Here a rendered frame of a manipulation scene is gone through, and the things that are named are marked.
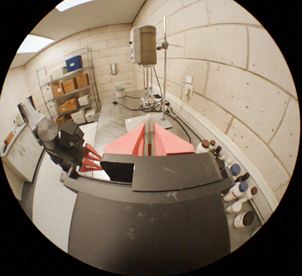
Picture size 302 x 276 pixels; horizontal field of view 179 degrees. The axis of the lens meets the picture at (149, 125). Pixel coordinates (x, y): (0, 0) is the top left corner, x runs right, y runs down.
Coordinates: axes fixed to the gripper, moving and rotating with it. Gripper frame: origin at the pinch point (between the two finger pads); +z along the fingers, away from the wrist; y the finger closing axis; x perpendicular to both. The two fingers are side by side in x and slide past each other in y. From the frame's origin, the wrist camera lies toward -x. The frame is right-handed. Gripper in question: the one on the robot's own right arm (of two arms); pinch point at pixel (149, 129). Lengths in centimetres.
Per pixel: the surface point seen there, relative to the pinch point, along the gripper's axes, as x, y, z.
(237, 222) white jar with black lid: 29, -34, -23
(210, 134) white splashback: 23.5, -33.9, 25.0
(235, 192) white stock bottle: 23.3, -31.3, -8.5
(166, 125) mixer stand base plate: 30, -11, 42
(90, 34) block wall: -109, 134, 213
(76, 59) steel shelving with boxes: -46, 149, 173
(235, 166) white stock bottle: 18.6, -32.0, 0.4
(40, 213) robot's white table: 33, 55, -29
